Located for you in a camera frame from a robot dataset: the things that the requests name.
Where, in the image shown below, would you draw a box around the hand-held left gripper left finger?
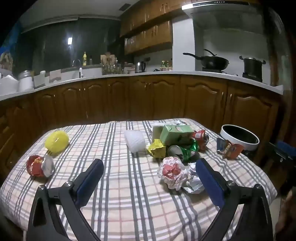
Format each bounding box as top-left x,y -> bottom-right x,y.
26,159 -> 104,241

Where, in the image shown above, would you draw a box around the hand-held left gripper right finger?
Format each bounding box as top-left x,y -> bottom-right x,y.
195,158 -> 274,241

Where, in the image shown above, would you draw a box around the white round bin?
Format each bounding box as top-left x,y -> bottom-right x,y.
220,124 -> 260,151

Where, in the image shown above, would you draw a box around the white foam block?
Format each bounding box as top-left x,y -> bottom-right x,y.
124,130 -> 146,153

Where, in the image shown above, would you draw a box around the red and white crumpled wrapper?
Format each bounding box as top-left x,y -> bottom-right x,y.
158,156 -> 191,191

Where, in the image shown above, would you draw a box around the green crushed can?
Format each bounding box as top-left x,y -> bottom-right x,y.
167,139 -> 200,163

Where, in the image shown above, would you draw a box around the flat red snack packet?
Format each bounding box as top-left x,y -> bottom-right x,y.
216,137 -> 244,160

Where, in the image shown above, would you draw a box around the plaid tablecloth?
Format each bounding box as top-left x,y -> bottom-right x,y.
0,118 -> 278,241

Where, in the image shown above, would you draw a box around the red crushed can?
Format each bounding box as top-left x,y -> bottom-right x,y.
192,129 -> 210,151

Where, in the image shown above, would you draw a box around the green carton box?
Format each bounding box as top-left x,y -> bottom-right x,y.
160,124 -> 195,146

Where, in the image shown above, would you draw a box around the round red snack packet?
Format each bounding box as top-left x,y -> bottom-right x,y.
26,154 -> 55,178

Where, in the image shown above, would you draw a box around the yellow crumpled wrapper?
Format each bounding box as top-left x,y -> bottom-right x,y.
147,138 -> 167,159

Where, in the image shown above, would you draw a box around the wooden base cabinets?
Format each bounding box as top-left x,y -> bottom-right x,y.
0,75 -> 281,167

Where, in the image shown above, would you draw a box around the gas stove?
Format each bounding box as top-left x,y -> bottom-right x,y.
202,67 -> 263,82

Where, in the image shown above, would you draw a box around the wooden utensil rack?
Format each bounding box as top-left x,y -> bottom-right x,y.
100,53 -> 117,75

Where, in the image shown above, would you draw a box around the white kitchen countertop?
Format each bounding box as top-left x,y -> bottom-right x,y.
0,71 -> 284,101

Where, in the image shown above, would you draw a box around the white lidded container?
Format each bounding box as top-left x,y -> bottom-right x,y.
18,70 -> 35,92

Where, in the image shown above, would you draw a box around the black wok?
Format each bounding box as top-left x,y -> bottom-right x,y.
183,49 -> 229,70

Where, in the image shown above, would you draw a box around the steel electric kettle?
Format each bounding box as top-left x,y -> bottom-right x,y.
135,61 -> 147,73

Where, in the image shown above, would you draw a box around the condiment bottles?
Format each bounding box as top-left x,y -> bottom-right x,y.
160,60 -> 173,71

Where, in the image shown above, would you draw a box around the black cooking pot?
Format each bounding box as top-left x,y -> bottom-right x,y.
239,56 -> 266,79

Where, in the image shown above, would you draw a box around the dark window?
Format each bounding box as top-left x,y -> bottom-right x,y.
14,17 -> 121,70

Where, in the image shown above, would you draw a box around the range hood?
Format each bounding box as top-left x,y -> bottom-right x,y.
181,1 -> 255,15

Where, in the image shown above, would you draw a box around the wooden wall cabinets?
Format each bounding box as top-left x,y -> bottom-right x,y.
120,0 -> 192,55

